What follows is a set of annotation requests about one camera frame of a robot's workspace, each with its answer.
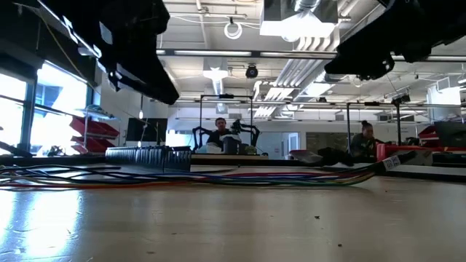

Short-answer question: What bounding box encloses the red storage bin row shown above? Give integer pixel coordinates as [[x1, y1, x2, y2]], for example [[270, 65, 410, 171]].
[[71, 135, 110, 154], [69, 116, 120, 138]]

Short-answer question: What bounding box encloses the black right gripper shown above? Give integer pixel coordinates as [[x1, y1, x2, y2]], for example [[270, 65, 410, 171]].
[[323, 0, 466, 81]]

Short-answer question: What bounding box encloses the black neighbour-station camera frame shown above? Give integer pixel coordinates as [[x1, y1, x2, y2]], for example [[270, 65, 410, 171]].
[[199, 93, 254, 146]]

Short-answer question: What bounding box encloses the black camera on stand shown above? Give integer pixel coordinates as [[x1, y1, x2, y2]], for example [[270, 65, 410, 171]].
[[391, 93, 412, 146]]

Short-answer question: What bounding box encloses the black slotted cable duct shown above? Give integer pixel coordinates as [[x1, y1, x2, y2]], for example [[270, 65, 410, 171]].
[[105, 145, 193, 172]]

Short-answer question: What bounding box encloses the white wire shelf rack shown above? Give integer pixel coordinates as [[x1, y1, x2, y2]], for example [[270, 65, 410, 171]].
[[74, 104, 121, 156]]

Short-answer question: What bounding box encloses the person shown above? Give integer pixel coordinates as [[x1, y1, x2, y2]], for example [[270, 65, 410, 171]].
[[206, 116, 234, 150], [349, 119, 376, 159]]

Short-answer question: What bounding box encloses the black and red toolbox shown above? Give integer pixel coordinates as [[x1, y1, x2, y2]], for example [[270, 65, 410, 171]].
[[418, 122, 466, 150]]

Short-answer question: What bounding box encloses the white cable coil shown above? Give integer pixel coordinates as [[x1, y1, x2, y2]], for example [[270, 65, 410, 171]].
[[223, 21, 243, 41]]

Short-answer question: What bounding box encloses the multicolour wire harness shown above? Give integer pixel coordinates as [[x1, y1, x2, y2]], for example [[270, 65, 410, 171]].
[[0, 151, 419, 191]]

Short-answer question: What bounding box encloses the grey glove with red cuff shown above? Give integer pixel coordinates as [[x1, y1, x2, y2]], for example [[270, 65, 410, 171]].
[[289, 148, 324, 164]]

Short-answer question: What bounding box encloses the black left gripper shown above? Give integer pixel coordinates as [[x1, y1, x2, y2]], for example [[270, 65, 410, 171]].
[[43, 0, 180, 106]]

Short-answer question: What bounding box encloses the dark grey bin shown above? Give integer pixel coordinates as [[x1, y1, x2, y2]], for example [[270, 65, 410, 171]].
[[221, 135, 242, 155]]

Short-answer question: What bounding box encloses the white bag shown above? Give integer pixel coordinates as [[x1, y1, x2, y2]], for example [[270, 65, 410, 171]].
[[196, 142, 224, 154]]

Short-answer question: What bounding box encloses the black monitor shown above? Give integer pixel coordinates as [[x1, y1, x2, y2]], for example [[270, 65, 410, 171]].
[[126, 117, 169, 143]]

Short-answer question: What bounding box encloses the black work glove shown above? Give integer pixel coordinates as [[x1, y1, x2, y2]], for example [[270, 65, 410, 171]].
[[322, 146, 356, 167]]

